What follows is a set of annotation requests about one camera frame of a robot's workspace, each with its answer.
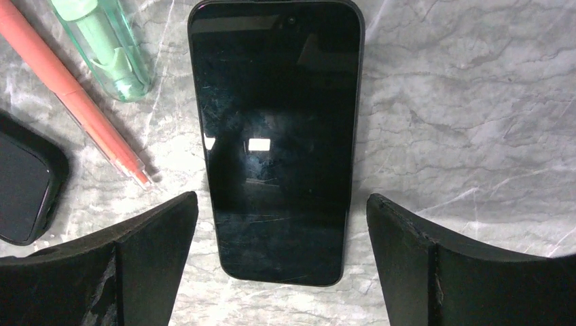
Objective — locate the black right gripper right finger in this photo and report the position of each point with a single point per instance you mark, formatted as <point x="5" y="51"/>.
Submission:
<point x="431" y="275"/>

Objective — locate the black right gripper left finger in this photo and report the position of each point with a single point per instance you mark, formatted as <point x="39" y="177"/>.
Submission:
<point x="126" y="274"/>

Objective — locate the black phone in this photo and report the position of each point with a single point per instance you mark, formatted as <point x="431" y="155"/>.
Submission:
<point x="34" y="172"/>

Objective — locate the orange pen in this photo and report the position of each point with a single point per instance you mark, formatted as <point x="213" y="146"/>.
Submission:
<point x="50" y="70"/>

